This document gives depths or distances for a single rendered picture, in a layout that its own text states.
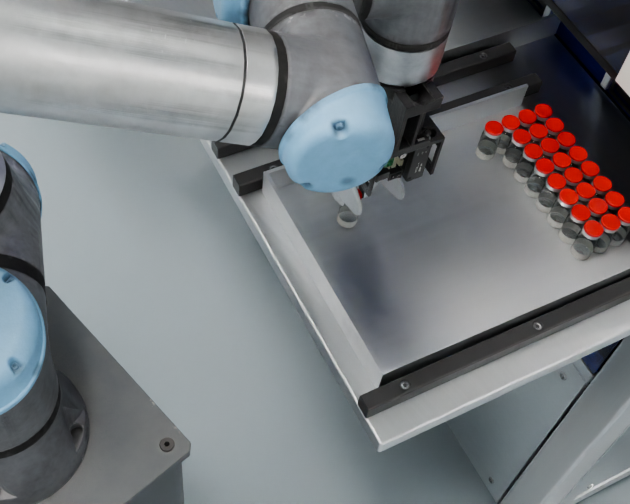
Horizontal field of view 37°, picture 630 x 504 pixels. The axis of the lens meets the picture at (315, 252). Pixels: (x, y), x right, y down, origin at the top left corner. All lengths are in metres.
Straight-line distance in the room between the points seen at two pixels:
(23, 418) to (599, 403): 0.78
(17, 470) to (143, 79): 0.48
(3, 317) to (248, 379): 1.13
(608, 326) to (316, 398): 0.96
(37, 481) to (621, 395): 0.73
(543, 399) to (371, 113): 0.92
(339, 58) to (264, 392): 1.33
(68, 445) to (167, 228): 1.18
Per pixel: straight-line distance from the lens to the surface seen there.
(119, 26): 0.56
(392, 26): 0.75
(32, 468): 0.94
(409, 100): 0.80
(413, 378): 0.92
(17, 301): 0.81
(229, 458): 1.83
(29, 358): 0.81
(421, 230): 1.03
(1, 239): 0.87
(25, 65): 0.55
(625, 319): 1.04
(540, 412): 1.49
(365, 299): 0.97
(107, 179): 2.17
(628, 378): 1.27
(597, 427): 1.37
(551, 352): 0.99
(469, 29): 1.25
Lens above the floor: 1.71
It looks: 56 degrees down
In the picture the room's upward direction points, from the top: 9 degrees clockwise
